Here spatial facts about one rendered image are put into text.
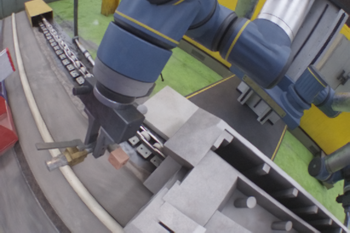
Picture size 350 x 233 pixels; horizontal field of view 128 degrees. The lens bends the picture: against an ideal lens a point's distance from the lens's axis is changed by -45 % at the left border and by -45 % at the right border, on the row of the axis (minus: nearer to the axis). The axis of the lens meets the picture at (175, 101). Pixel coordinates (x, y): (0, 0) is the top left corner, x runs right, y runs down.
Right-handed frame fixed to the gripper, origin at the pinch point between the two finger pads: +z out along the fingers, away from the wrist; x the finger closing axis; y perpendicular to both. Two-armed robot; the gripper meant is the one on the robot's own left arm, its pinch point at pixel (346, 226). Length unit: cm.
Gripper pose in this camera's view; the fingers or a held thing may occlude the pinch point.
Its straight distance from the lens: 92.3
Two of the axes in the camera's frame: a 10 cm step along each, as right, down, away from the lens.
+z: -6.3, 5.6, -5.3
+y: 1.8, -5.6, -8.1
